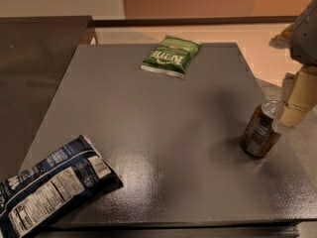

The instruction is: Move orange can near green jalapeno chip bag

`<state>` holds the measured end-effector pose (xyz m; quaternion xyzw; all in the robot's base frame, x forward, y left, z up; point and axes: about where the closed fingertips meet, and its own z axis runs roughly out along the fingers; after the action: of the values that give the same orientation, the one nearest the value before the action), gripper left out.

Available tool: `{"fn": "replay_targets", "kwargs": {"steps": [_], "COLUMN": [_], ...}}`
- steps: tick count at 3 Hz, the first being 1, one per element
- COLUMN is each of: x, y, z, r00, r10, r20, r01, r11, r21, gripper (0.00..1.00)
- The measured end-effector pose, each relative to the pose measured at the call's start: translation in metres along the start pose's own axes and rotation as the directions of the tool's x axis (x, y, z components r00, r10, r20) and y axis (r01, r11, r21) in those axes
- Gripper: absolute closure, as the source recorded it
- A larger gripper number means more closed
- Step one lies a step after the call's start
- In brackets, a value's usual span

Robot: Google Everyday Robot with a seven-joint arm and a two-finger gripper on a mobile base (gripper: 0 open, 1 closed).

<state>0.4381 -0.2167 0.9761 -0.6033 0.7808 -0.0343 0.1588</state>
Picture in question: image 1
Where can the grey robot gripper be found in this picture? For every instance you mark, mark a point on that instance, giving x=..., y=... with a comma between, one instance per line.
x=305, y=34

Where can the orange soda can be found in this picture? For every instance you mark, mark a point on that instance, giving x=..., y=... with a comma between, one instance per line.
x=259, y=136

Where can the green jalapeno chip bag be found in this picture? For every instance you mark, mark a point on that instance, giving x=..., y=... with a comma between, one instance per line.
x=171, y=56

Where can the blue chip bag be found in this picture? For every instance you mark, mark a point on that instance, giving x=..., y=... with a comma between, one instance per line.
x=64, y=180

